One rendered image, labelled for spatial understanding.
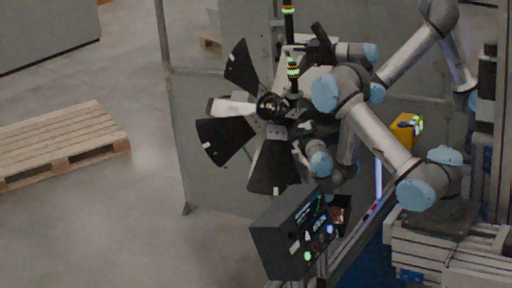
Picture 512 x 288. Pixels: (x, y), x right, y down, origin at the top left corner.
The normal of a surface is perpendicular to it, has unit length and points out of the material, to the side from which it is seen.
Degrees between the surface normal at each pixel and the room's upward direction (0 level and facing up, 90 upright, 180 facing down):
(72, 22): 90
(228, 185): 90
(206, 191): 90
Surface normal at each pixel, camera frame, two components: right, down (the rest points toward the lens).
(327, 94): -0.74, 0.27
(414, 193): -0.57, 0.45
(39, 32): 0.75, 0.22
